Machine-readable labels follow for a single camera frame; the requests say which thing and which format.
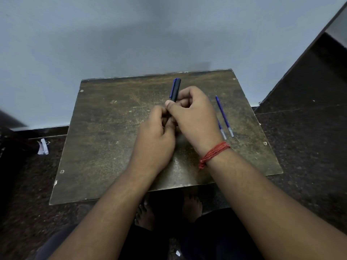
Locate person's right hand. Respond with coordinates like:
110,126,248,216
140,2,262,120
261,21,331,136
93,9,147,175
165,86,224,157

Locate person's left forearm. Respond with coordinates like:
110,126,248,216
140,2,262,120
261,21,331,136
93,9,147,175
47,163,163,260

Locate person's left foot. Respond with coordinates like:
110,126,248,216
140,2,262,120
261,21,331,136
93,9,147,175
135,199,155,231

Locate blue pen refill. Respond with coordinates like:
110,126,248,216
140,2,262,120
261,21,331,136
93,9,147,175
215,96,235,138
217,119,227,140

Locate person's foot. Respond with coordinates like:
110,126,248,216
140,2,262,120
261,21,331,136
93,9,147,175
135,199,155,231
182,193,203,223

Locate black and blue pen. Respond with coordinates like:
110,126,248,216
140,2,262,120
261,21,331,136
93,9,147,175
165,78,181,125

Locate person's right forearm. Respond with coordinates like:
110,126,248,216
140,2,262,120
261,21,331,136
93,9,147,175
202,147,347,260

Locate red thread wristband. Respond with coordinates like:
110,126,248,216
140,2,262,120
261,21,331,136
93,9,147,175
199,141,231,170

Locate person's dark trousers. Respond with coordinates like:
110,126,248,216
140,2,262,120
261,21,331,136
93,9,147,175
35,208,261,260

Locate person's right foot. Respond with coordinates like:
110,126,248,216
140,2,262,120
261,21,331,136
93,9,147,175
182,193,203,223

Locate crumpled white paper scrap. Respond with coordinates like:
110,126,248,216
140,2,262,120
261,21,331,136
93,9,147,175
37,138,50,155

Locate person's left hand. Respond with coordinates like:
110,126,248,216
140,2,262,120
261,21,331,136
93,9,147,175
131,105,178,175

